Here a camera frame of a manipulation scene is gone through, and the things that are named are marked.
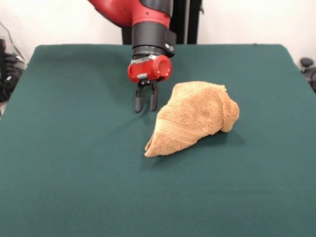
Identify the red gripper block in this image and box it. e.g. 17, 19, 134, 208
127, 54, 172, 114

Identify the tan terry towel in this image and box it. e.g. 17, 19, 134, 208
144, 80, 240, 158

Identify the dark green table cloth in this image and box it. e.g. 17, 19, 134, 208
0, 43, 316, 237

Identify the grey chair base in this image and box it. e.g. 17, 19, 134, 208
300, 57, 316, 93

